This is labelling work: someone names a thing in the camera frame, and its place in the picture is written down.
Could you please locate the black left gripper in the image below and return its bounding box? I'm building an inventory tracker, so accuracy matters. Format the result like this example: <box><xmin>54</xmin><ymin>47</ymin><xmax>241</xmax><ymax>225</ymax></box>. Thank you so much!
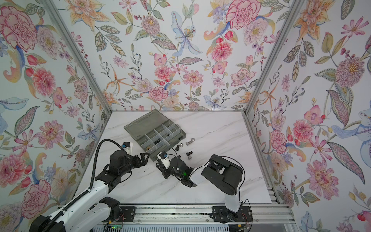
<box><xmin>119</xmin><ymin>152</ymin><xmax>150</xmax><ymax>177</ymax></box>

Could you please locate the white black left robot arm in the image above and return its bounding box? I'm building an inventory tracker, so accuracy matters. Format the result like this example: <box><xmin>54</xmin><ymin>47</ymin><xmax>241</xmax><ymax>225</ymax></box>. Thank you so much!
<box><xmin>30</xmin><ymin>150</ymin><xmax>149</xmax><ymax>232</ymax></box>

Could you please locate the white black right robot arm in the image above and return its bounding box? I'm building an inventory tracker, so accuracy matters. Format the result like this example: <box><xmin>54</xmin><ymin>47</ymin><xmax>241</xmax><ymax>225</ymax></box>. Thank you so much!
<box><xmin>156</xmin><ymin>152</ymin><xmax>245</xmax><ymax>213</ymax></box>

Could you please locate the grey plastic organizer box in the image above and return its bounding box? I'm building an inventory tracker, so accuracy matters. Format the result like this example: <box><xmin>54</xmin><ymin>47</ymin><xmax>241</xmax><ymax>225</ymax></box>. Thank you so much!
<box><xmin>124</xmin><ymin>110</ymin><xmax>186</xmax><ymax>158</ymax></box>

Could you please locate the silver threaded bolt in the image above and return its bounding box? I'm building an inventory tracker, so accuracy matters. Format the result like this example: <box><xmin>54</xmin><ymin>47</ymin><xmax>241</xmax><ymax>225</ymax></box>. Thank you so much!
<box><xmin>186</xmin><ymin>138</ymin><xmax>195</xmax><ymax>146</ymax></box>

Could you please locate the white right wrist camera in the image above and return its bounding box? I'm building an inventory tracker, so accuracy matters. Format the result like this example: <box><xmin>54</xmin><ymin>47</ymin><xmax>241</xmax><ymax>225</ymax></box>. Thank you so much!
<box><xmin>157</xmin><ymin>151</ymin><xmax>171</xmax><ymax>169</ymax></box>

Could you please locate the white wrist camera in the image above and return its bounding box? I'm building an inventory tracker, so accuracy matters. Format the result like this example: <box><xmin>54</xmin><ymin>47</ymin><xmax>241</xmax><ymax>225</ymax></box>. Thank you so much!
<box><xmin>121</xmin><ymin>142</ymin><xmax>133</xmax><ymax>155</ymax></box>
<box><xmin>157</xmin><ymin>151</ymin><xmax>171</xmax><ymax>169</ymax></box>

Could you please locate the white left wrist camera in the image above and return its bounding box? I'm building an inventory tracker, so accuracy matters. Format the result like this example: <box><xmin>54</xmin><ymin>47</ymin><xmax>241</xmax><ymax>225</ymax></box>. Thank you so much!
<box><xmin>121</xmin><ymin>142</ymin><xmax>133</xmax><ymax>155</ymax></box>

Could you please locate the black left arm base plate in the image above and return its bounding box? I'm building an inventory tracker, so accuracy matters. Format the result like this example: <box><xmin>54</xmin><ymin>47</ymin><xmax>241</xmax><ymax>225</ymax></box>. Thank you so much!
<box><xmin>117</xmin><ymin>206</ymin><xmax>136</xmax><ymax>223</ymax></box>

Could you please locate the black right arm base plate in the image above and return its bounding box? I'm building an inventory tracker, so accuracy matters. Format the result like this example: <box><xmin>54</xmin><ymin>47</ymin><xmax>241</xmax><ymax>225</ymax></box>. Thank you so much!
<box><xmin>211</xmin><ymin>205</ymin><xmax>253</xmax><ymax>223</ymax></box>

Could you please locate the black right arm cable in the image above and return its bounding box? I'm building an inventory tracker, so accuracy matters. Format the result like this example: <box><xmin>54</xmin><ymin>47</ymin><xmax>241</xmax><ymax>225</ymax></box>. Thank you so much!
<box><xmin>223</xmin><ymin>156</ymin><xmax>253</xmax><ymax>230</ymax></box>

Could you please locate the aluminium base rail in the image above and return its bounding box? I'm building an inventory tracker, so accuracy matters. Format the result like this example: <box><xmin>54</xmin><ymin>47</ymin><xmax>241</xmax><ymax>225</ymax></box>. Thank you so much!
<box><xmin>119</xmin><ymin>204</ymin><xmax>295</xmax><ymax>225</ymax></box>

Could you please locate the aluminium corner frame post left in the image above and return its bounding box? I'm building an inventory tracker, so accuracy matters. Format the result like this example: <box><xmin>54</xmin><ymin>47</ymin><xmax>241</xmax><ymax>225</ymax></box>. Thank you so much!
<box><xmin>41</xmin><ymin>1</ymin><xmax>113</xmax><ymax>116</ymax></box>

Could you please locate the aluminium corner frame post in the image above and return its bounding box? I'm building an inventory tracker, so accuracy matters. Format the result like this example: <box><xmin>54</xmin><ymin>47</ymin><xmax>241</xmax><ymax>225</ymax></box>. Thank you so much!
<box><xmin>244</xmin><ymin>1</ymin><xmax>303</xmax><ymax>117</ymax></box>
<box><xmin>41</xmin><ymin>1</ymin><xmax>113</xmax><ymax>116</ymax></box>

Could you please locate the aluminium corner frame post right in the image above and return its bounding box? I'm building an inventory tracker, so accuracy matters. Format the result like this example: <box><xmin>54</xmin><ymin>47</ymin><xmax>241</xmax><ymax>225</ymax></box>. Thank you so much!
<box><xmin>244</xmin><ymin>1</ymin><xmax>303</xmax><ymax>117</ymax></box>

